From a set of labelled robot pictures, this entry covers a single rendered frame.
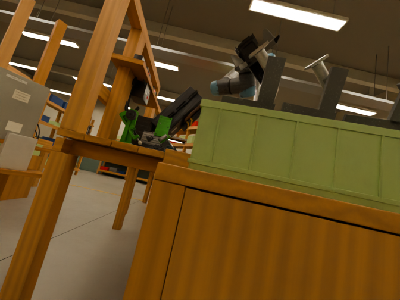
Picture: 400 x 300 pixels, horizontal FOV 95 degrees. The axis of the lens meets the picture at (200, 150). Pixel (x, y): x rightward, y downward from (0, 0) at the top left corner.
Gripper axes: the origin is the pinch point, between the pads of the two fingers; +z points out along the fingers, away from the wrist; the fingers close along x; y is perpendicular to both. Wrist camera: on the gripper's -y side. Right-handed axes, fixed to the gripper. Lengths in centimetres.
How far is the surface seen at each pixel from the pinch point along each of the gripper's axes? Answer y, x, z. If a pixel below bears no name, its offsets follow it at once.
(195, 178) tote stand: -13.5, -26.7, 31.6
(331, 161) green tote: -27.7, -2.6, 24.5
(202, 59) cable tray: 77, -31, -354
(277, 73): -7.4, 0.2, 8.9
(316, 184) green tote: -29.2, -7.7, 27.4
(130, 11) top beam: 83, -42, -85
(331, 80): -17.6, 11.6, 5.2
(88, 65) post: 52, -68, -35
